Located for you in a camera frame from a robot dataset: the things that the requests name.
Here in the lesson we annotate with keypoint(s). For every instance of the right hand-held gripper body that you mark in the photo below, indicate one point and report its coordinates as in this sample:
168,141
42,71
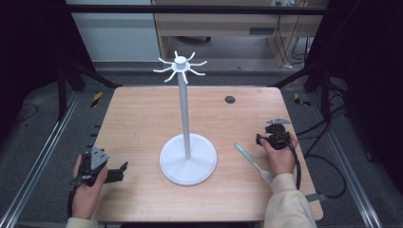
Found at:
278,136

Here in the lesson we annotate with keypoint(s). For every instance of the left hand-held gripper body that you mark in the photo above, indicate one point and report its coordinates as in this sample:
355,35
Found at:
96,158

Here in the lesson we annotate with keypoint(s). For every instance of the white hook stand rack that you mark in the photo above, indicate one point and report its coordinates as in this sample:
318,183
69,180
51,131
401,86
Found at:
187,126

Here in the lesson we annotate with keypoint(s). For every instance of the person's right hand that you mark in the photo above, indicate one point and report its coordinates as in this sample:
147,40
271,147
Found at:
281,160

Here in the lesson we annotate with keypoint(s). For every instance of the person's left hand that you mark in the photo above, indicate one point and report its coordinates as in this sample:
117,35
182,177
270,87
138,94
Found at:
86,199

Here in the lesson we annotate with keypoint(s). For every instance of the yellow black floor tape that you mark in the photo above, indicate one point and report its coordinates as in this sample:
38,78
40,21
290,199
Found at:
300,100
97,99

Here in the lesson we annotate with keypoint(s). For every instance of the dark round table grommet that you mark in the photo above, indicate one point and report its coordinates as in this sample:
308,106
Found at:
230,99

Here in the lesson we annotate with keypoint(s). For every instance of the black metal stand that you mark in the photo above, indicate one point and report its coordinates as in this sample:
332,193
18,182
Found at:
62,91
324,91

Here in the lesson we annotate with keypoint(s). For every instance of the black curtain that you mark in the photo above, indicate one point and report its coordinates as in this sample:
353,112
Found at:
31,47
370,79

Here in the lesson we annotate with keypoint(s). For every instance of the light wooden desk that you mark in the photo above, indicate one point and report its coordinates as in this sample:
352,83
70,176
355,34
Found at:
221,23

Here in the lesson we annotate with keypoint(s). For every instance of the white cabinet panel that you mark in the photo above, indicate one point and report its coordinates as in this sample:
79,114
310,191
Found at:
117,38

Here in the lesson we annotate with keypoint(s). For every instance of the black crossbar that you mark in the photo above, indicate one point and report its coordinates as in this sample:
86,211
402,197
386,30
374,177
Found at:
190,9

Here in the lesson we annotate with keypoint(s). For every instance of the aluminium floor rail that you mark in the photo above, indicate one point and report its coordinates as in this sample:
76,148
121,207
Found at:
38,164
345,164

